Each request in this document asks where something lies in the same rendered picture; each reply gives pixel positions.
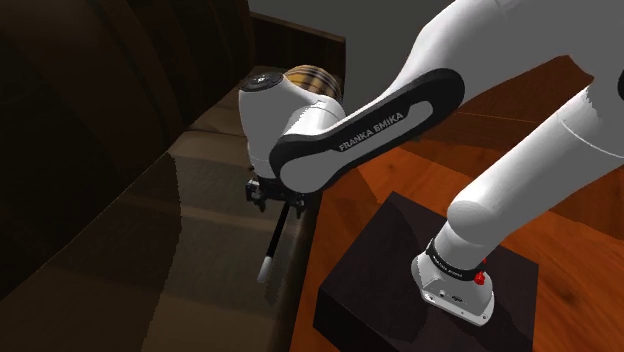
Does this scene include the black stick with white tip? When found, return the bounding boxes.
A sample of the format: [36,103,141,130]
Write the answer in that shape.
[256,201,291,285]

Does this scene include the dark robot stand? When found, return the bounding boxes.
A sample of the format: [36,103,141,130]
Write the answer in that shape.
[311,190,540,352]

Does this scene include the plaid round cushion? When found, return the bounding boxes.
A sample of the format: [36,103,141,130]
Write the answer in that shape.
[282,64,345,105]

